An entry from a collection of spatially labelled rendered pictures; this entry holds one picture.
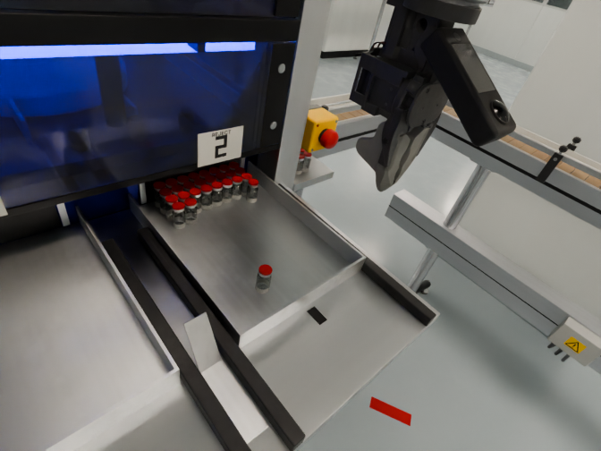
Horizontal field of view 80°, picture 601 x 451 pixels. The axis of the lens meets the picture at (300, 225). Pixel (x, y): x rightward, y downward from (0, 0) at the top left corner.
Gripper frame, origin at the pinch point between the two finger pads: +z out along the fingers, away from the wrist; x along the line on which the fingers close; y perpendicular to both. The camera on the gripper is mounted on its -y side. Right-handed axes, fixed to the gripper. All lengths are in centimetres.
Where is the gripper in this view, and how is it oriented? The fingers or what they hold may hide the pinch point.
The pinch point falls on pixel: (389, 184)
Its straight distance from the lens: 46.7
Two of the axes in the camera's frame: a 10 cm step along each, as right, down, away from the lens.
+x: -7.4, 3.2, -5.9
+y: -6.5, -5.8, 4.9
